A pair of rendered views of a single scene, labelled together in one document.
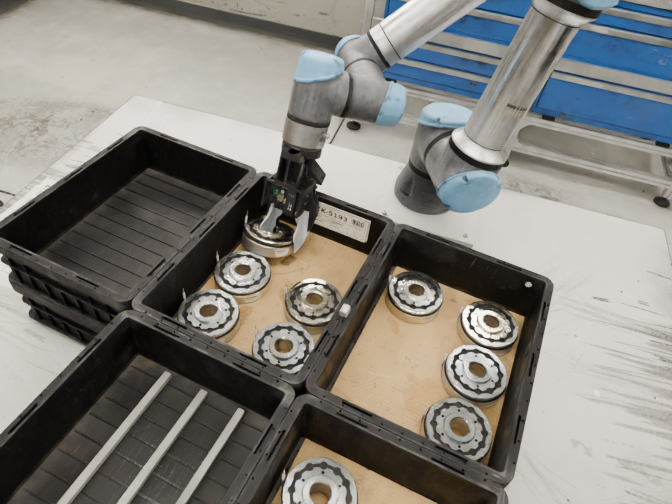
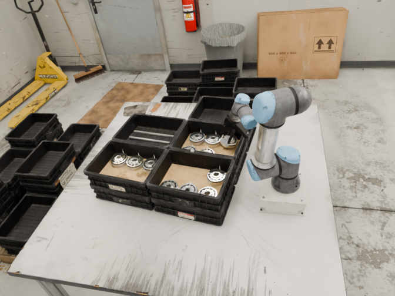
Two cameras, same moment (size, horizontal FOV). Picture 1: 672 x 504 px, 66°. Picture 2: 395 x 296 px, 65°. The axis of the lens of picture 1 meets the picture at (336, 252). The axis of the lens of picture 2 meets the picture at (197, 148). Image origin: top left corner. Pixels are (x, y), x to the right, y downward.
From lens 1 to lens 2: 1.59 m
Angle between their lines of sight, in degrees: 67
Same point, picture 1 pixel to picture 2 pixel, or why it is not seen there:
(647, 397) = (210, 278)
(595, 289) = (271, 268)
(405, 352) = (196, 178)
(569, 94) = not seen: outside the picture
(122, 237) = (222, 118)
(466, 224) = (271, 197)
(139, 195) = not seen: hidden behind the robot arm
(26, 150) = (334, 114)
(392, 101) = (243, 119)
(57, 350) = not seen: hidden behind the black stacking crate
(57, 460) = (160, 130)
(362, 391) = (181, 171)
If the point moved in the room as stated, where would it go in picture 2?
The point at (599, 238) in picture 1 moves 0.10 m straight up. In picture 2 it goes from (316, 279) to (320, 267)
